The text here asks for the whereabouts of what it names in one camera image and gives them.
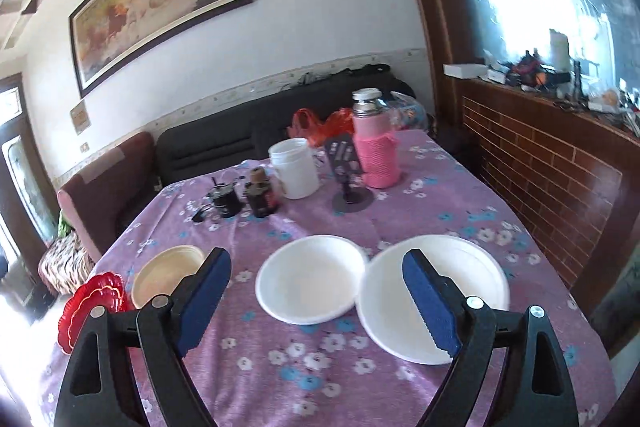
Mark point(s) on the purple floral tablecloth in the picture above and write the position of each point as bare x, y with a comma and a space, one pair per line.
300, 367

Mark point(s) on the white foam plate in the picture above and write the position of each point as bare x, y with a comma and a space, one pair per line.
385, 312

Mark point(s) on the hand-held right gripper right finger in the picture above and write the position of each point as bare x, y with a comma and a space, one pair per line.
430, 302

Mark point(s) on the black power plug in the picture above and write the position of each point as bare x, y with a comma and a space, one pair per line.
200, 214

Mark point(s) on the cream bowl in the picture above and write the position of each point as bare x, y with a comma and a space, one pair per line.
160, 277

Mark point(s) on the black sofa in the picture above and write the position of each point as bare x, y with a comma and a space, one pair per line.
215, 142

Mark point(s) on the brick-patterned wooden cabinet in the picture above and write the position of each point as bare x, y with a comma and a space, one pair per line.
540, 157

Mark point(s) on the wooden door frame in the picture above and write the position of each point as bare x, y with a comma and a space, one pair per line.
425, 7

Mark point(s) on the brown patterned cloth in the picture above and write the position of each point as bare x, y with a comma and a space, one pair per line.
62, 264

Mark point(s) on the white foam bowl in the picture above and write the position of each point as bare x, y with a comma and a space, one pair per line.
310, 277

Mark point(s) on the blue patterned bag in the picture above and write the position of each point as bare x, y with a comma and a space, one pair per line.
412, 112

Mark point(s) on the large red glass plate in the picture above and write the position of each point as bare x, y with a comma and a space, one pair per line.
66, 332

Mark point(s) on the red plastic bag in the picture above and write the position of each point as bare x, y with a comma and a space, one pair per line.
320, 124

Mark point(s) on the black phone stand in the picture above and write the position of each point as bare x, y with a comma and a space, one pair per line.
342, 154

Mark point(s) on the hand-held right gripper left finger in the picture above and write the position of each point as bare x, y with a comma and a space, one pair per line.
205, 297

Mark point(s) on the black pump motor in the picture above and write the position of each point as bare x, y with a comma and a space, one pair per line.
226, 202

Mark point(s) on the white flat box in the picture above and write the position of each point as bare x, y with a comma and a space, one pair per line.
465, 70

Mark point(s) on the maroon armchair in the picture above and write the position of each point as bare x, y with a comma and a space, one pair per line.
110, 187

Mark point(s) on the dark motor with cork top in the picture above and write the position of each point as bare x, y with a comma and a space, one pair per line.
261, 199

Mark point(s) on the small wall plaque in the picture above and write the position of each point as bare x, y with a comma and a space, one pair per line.
80, 119

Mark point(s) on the small red glass plate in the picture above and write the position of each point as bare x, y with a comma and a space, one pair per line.
102, 294

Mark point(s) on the bottle with pink knit sleeve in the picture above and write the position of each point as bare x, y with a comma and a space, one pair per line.
377, 152

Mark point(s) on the green cloth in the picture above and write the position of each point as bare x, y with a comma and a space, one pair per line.
63, 224

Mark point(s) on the white cylinder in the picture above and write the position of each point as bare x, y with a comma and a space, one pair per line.
559, 49

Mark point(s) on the wooden glass door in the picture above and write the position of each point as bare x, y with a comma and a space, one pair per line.
20, 167

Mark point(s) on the white plastic jar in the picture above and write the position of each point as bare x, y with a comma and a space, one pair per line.
295, 169

